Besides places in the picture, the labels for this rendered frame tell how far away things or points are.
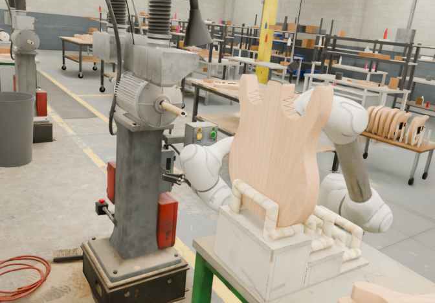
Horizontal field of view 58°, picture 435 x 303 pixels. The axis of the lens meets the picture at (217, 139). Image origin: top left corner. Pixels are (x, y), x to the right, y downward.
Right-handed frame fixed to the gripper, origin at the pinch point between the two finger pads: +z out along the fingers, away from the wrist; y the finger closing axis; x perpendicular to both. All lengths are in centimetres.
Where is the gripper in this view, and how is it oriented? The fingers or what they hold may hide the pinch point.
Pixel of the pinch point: (175, 166)
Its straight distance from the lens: 177.7
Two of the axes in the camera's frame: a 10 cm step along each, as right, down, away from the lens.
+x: -0.3, -9.3, -3.7
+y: 8.3, -2.3, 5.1
